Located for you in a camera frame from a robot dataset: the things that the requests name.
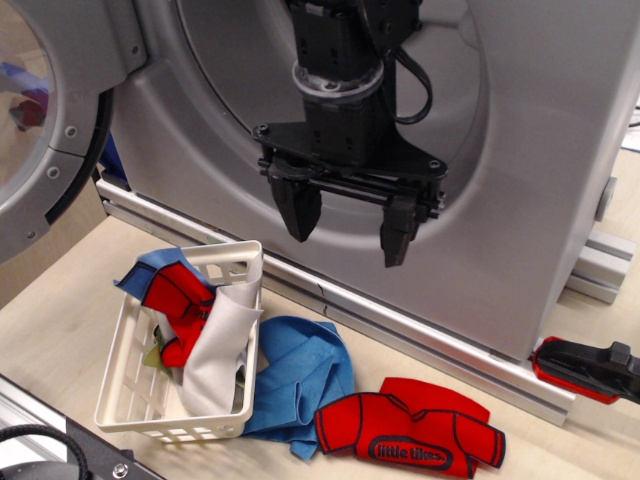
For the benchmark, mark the aluminium extrusion rail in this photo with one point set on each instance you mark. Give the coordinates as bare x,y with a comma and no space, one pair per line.
608,256

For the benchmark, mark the white plastic laundry basket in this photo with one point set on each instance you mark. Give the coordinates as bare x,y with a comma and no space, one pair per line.
135,397

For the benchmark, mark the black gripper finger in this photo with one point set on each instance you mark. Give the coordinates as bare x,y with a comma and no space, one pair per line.
298,201
398,229

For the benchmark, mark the grey round machine door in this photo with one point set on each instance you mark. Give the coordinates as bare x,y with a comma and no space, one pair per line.
60,64

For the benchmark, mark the green felt cloth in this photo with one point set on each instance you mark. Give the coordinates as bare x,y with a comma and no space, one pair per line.
153,357

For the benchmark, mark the red and black clamp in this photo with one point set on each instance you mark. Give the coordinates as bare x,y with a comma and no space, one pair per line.
605,375

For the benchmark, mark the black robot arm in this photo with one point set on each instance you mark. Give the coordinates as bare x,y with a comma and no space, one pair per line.
349,49

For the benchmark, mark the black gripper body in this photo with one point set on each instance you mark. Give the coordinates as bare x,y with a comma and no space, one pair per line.
354,149

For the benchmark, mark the white felt cloth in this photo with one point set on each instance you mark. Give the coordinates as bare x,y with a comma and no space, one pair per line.
209,376

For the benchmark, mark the grey toy laundry machine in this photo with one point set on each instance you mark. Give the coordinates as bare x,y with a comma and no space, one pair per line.
531,102

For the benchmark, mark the red little tikes felt shirt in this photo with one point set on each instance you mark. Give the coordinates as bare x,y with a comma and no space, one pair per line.
412,423

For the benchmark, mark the red and blue felt shirt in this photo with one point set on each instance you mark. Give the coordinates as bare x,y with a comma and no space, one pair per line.
165,281

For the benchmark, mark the aluminium frame with black bracket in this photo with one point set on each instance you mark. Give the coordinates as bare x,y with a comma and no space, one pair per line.
39,442

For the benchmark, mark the blue felt cloth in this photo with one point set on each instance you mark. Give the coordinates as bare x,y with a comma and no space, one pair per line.
308,368

